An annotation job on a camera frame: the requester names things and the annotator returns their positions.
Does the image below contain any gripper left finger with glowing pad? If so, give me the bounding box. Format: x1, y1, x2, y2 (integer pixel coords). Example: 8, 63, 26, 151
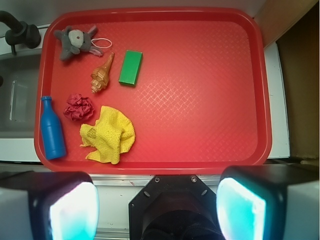
0, 171, 99, 240

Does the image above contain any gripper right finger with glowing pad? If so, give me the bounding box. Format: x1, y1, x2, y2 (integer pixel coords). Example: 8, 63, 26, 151
216, 165, 320, 240

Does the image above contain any gray plush animal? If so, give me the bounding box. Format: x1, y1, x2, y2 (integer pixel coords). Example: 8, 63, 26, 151
53, 25, 113, 62

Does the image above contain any blue plastic bottle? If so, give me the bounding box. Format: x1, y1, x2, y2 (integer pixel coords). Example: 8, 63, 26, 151
40, 96, 67, 160

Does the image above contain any yellow knitted cloth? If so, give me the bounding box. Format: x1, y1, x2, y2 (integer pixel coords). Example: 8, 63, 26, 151
79, 106, 136, 165

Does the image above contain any crumpled red paper ball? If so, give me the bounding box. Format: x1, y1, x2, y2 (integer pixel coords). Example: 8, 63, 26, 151
63, 93, 95, 121

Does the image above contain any gray sink basin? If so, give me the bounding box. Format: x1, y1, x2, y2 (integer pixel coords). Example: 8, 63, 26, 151
0, 49, 42, 139

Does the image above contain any golden spiral seashell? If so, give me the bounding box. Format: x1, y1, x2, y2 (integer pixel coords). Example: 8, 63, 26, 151
90, 52, 115, 94

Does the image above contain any red plastic tray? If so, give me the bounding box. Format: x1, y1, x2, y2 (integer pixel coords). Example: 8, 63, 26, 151
34, 7, 272, 175

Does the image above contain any green rectangular block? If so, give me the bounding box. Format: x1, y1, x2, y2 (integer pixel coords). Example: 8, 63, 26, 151
118, 50, 143, 87

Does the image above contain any black sink faucet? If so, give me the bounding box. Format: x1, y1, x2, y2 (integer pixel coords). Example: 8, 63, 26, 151
0, 10, 42, 56

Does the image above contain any brown cardboard box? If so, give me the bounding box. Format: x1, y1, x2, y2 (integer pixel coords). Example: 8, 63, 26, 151
276, 3, 320, 160

